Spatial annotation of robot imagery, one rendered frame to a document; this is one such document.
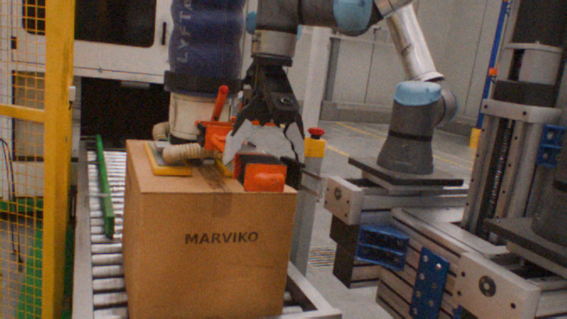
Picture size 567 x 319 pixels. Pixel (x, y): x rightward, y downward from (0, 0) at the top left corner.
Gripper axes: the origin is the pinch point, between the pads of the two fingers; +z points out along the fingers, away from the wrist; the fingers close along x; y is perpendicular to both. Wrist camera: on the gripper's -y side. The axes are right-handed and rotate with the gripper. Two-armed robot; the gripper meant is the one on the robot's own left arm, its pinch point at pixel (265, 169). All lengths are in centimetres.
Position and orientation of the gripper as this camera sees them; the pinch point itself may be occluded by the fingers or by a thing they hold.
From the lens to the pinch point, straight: 84.4
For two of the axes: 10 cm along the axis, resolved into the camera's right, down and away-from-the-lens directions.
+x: -9.3, -0.3, -3.7
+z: -1.2, 9.7, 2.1
